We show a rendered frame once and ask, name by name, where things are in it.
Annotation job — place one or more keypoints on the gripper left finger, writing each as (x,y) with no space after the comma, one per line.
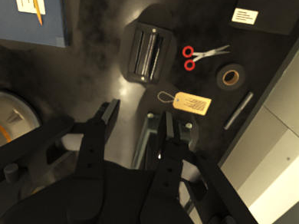
(92,140)

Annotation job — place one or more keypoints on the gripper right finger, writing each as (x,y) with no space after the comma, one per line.
(168,163)

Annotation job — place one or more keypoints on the grey-green film magazine body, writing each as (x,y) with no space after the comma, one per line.
(145,138)

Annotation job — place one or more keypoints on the round grey film can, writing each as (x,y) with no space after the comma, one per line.
(18,117)

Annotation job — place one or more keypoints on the dark grey knob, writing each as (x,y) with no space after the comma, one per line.
(10,172)

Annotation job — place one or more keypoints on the black slotted rack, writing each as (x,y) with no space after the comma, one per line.
(148,53)

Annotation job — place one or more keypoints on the grey marker pen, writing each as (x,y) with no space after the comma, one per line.
(239,110)

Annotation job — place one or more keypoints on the grey cabinet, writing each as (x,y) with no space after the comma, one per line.
(271,143)

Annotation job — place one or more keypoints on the black tape roll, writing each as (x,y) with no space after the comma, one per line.
(236,70)

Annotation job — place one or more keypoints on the blue clipboard folder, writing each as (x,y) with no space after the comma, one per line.
(30,28)

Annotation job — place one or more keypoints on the yellow pencil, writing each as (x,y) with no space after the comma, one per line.
(37,7)

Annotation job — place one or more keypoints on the white printed paper sheet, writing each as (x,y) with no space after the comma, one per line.
(23,0)

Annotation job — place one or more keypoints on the white printed label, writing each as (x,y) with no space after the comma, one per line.
(244,16)

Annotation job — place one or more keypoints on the black box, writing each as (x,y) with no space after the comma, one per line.
(271,0)

